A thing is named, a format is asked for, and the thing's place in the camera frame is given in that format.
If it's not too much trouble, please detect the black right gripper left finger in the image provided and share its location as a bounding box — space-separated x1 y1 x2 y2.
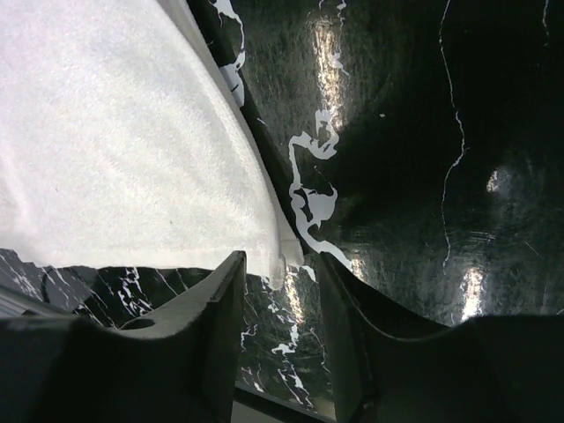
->
1 251 247 422

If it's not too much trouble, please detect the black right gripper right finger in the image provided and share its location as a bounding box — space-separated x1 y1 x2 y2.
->
319 253 563 422

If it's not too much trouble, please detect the white towel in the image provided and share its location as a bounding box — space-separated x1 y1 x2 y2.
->
1 1 303 288

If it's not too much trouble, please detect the aluminium frame rail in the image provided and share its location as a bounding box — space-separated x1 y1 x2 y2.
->
0 286 67 318

